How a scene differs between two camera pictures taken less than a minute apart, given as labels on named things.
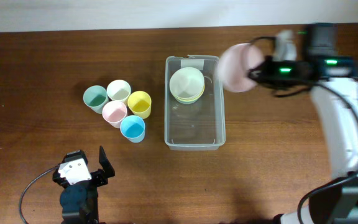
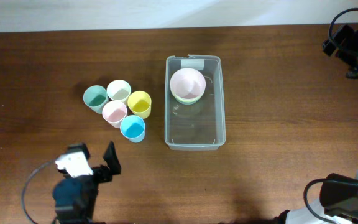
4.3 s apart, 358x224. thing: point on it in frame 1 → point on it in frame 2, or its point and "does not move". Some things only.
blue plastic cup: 133,127 does not move
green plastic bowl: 187,102 does not move
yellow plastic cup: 140,102 does not move
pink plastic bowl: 234,64 → 188,83
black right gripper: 260,76 → 353,38
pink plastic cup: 114,112 does not move
